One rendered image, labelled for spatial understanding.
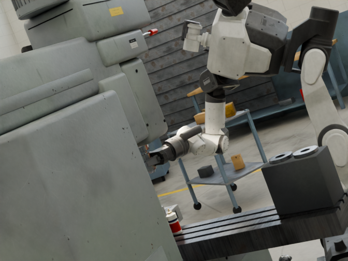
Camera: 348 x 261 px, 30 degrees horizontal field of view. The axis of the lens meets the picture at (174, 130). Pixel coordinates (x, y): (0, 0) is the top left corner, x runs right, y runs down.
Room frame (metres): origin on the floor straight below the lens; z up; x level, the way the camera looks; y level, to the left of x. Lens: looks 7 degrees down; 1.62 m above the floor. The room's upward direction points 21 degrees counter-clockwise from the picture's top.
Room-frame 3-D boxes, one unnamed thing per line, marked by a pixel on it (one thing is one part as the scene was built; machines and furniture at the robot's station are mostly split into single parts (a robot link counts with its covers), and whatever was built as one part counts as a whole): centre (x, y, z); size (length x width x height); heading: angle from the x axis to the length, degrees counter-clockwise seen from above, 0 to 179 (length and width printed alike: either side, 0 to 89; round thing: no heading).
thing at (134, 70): (2.51, 0.14, 1.47); 0.21 x 0.19 x 0.32; 61
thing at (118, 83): (2.35, 0.24, 1.47); 0.24 x 0.19 x 0.26; 61
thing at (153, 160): (2.49, 0.12, 1.23); 0.06 x 0.02 x 0.03; 126
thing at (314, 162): (2.26, -0.36, 1.01); 0.22 x 0.12 x 0.20; 54
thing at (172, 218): (2.55, 0.13, 0.97); 0.04 x 0.04 x 0.11
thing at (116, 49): (2.48, 0.16, 1.68); 0.34 x 0.24 x 0.10; 151
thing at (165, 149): (2.57, 0.06, 1.23); 0.13 x 0.12 x 0.10; 36
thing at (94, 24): (2.50, 0.15, 1.81); 0.47 x 0.26 x 0.16; 151
